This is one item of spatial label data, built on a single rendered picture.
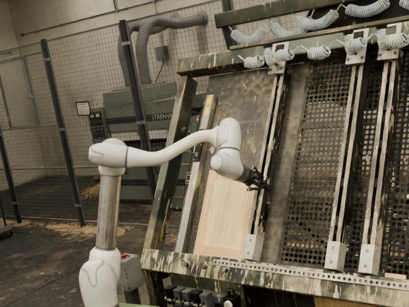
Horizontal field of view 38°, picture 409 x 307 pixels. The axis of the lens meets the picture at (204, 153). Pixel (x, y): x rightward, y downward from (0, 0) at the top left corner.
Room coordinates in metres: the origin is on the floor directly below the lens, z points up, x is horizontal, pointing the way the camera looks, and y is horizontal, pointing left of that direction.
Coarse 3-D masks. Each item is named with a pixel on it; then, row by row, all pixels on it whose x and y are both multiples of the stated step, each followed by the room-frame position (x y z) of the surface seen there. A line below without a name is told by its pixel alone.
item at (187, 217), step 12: (216, 96) 3.54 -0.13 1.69; (204, 108) 3.51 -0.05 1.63; (204, 120) 3.47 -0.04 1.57; (204, 144) 3.40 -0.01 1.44; (204, 156) 3.39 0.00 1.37; (192, 168) 3.36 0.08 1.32; (192, 180) 3.32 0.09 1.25; (192, 192) 3.28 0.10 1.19; (192, 204) 3.26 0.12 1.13; (192, 216) 3.24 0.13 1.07; (180, 228) 3.22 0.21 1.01; (180, 240) 3.18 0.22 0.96; (180, 252) 3.14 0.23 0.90
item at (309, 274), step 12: (216, 264) 2.93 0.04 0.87; (228, 264) 2.88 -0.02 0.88; (240, 264) 2.84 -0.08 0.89; (252, 264) 2.79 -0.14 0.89; (300, 276) 2.60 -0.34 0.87; (312, 276) 2.56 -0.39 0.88; (324, 276) 2.53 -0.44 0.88; (336, 276) 2.49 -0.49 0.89; (348, 276) 2.45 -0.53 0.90; (396, 288) 2.30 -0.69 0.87; (408, 288) 2.27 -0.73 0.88
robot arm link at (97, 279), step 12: (84, 264) 2.64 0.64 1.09; (96, 264) 2.62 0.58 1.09; (84, 276) 2.59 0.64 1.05; (96, 276) 2.58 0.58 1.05; (108, 276) 2.61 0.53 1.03; (84, 288) 2.58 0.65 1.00; (96, 288) 2.57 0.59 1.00; (108, 288) 2.59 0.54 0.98; (84, 300) 2.59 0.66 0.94; (96, 300) 2.56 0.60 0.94; (108, 300) 2.58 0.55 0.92
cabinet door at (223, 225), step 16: (208, 176) 3.29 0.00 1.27; (208, 192) 3.23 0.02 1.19; (224, 192) 3.16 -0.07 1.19; (240, 192) 3.09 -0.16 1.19; (208, 208) 3.18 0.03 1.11; (224, 208) 3.11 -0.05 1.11; (240, 208) 3.04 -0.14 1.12; (208, 224) 3.14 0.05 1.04; (224, 224) 3.07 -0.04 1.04; (240, 224) 3.00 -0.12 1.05; (208, 240) 3.09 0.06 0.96; (224, 240) 3.02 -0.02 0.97; (240, 240) 2.95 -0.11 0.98; (224, 256) 2.97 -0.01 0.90; (240, 256) 2.90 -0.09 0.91
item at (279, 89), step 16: (272, 48) 3.28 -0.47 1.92; (272, 64) 3.14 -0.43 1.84; (288, 80) 3.22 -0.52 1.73; (272, 96) 3.17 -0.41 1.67; (272, 112) 3.13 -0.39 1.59; (272, 128) 3.08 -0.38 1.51; (272, 144) 3.03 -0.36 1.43; (272, 160) 3.02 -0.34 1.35; (272, 176) 3.00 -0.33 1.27; (256, 192) 2.95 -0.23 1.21; (256, 208) 2.93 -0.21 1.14; (256, 224) 2.87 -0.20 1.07; (256, 240) 2.83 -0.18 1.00; (256, 256) 2.82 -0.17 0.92
